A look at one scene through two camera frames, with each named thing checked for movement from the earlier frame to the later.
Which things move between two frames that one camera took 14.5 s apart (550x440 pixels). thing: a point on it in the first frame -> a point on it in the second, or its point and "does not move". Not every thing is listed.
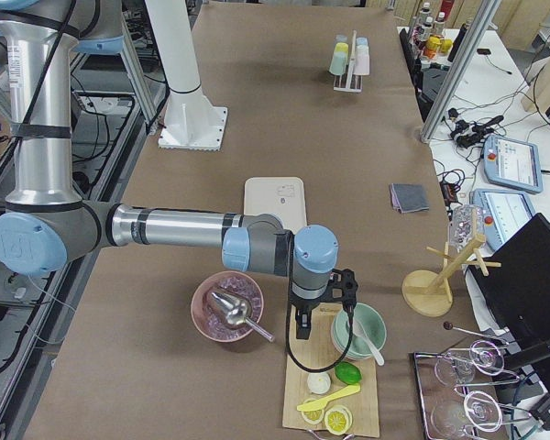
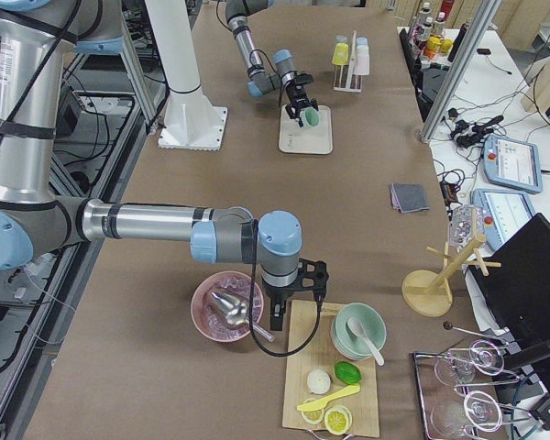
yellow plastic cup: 341,47 does not move
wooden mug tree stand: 429,293 does not move
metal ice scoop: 236,311 does not move
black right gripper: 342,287 -> 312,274
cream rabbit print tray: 281,197 -> 302,140
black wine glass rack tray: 454,402 does not move
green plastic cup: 339,60 -> 310,117
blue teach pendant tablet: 513,163 does not move
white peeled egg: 319,382 does not move
